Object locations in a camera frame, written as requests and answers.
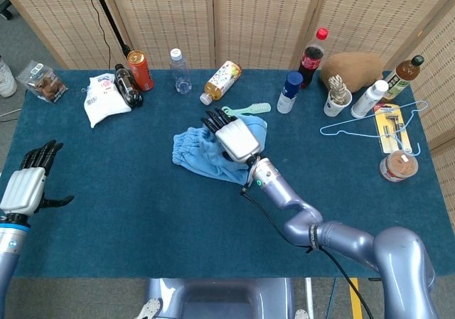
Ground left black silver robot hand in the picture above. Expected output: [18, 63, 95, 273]
[0, 140, 75, 216]

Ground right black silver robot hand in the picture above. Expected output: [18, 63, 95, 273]
[200, 108, 262, 164]

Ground light blue fleece pants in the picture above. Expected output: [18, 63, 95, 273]
[172, 114, 268, 187]

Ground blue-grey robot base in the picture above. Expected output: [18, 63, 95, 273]
[145, 278, 296, 319]

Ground yellow tea bottle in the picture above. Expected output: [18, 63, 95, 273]
[199, 60, 242, 106]

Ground white bottle with blue cap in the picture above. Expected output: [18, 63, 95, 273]
[276, 71, 304, 114]

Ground dark teal table cloth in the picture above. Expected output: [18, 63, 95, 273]
[0, 69, 449, 280]

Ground clear empty plastic bottle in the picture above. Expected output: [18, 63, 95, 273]
[168, 48, 193, 94]

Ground white paper cup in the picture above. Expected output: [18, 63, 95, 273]
[323, 89, 353, 118]

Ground tall cola bottle red cap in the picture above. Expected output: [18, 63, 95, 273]
[296, 27, 329, 90]

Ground clear box of brown cookies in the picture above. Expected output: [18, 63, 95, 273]
[16, 60, 69, 104]

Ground white sneaker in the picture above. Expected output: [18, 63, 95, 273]
[0, 55, 18, 99]

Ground orange drink can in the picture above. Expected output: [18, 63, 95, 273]
[127, 50, 155, 92]

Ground white powder bag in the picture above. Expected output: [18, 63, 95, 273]
[83, 73, 132, 129]

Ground small dark cola bottle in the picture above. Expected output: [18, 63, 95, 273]
[114, 63, 144, 109]

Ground bamboo folding screen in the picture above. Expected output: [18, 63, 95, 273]
[0, 0, 455, 206]

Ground white lotion bottle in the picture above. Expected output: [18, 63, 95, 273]
[350, 80, 390, 119]

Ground yellow razor blister pack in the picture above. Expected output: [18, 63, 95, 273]
[373, 102, 413, 155]

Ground red can with clear lid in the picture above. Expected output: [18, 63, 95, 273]
[379, 150, 419, 183]

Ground white table leg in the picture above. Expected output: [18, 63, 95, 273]
[304, 278, 314, 312]

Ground black stand pole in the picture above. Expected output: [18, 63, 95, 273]
[87, 0, 132, 58]

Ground green label tea bottle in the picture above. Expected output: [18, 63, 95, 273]
[382, 54, 425, 103]

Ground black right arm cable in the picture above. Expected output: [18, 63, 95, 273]
[240, 186, 375, 319]

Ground grey floor cable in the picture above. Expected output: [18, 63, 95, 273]
[0, 108, 23, 123]

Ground light blue wire hanger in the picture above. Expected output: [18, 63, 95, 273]
[319, 100, 427, 156]

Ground thin black hanging cable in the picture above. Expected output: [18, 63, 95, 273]
[82, 0, 112, 70]

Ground blue cable under table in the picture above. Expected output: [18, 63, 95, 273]
[326, 278, 337, 319]

